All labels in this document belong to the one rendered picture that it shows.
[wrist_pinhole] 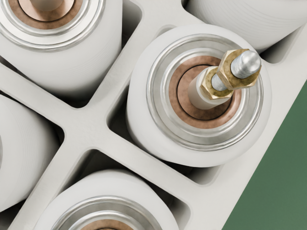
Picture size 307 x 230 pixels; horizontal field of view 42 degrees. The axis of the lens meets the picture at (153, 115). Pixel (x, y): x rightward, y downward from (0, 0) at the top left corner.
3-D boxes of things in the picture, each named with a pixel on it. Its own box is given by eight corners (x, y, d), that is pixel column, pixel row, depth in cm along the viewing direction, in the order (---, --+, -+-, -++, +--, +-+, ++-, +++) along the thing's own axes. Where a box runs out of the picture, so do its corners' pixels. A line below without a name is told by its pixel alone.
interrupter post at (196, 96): (224, 108, 26) (240, 102, 23) (188, 114, 26) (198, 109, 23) (218, 72, 26) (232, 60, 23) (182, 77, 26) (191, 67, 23)
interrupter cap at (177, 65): (270, 140, 26) (274, 140, 25) (156, 161, 25) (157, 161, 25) (248, 28, 27) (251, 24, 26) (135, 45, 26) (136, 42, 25)
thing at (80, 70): (15, 38, 43) (-59, -43, 25) (97, 1, 44) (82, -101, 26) (55, 117, 43) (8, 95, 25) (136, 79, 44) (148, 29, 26)
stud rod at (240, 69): (221, 90, 24) (267, 63, 17) (208, 100, 24) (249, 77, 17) (211, 77, 24) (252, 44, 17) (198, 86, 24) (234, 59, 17)
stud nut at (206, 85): (238, 89, 23) (243, 86, 22) (215, 107, 22) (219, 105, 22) (217, 61, 23) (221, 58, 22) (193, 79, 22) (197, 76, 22)
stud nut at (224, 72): (262, 77, 19) (269, 74, 18) (235, 98, 19) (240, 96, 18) (237, 44, 19) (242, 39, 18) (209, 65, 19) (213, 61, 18)
